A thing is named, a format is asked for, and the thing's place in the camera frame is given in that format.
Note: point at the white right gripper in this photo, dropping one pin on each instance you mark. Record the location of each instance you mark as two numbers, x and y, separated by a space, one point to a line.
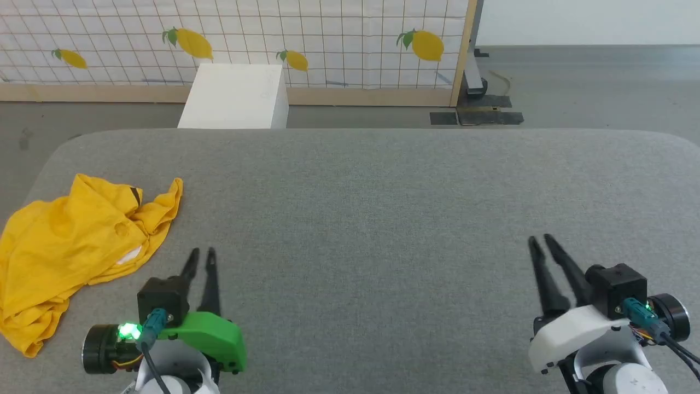
574 334

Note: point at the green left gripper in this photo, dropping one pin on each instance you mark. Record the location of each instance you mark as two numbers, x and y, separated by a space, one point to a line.
213 336

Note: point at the yellow cartoon print t-shirt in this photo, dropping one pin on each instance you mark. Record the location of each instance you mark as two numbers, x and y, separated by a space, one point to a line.
60 241

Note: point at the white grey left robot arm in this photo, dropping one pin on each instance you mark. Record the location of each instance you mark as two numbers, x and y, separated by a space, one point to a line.
175 372

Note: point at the large black floor tape patch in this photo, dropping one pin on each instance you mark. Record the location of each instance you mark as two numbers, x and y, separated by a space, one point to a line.
492 116

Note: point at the grey felt table cover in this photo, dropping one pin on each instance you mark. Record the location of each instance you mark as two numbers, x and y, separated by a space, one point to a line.
383 219

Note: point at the white rectangular box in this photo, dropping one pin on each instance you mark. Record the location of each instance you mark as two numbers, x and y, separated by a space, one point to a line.
235 96

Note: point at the dark grey floor plate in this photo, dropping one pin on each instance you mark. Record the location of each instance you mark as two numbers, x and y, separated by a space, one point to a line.
489 101

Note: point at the small black floor tape patch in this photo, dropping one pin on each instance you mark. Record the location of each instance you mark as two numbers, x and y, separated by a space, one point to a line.
443 118

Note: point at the lemon print tiled partition screen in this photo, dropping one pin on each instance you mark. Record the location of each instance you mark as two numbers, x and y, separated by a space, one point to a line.
328 33

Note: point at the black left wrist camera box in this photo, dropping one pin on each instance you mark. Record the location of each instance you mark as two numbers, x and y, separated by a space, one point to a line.
161 298

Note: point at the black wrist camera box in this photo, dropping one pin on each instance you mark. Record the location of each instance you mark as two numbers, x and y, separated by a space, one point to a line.
161 298
618 287

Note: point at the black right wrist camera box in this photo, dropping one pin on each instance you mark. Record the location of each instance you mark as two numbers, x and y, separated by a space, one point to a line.
618 287

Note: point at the grey metal stand post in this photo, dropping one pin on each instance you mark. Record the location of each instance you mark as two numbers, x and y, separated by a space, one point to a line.
474 76

